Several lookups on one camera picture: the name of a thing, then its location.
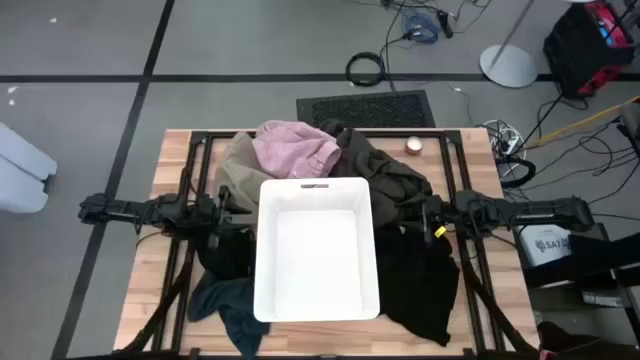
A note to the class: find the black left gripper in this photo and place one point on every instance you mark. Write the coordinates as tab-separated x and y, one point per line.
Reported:
217	215

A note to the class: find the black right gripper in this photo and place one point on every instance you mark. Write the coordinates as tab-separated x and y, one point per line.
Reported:
439	215

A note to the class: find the dark olive garment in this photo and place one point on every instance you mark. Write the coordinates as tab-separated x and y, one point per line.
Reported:
380	180

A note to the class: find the beige hooded garment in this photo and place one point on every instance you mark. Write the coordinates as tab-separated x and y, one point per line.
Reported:
240	170

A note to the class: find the pink shirt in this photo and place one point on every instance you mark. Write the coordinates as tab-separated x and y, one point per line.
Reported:
295	150

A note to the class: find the white plastic laundry basket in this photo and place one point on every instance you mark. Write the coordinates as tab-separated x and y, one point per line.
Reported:
315	260

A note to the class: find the dark navy garment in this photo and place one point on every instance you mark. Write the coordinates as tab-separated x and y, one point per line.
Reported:
230	305

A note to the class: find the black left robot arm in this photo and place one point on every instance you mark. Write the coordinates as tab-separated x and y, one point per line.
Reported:
125	210

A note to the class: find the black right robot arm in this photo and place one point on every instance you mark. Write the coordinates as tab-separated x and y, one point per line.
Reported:
525	212

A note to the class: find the black perforated floor mat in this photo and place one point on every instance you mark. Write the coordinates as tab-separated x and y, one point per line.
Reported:
370	107

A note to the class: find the white power strip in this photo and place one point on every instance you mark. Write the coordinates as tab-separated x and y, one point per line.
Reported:
502	142

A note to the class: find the white printed cardboard box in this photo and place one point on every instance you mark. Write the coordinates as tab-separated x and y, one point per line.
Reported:
545	245

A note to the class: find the grey round-base lamp stand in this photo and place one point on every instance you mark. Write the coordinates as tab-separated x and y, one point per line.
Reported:
507	67

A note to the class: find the black power strip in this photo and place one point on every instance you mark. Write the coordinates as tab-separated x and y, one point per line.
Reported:
445	24

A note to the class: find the black side cart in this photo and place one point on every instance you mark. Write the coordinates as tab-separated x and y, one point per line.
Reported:
600	250

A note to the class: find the person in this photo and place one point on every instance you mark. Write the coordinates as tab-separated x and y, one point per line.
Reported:
565	340

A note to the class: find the pale blue plastic object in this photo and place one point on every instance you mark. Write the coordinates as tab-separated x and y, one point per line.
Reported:
25	175

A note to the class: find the black and red case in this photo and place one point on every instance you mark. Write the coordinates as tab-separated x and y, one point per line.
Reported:
575	50

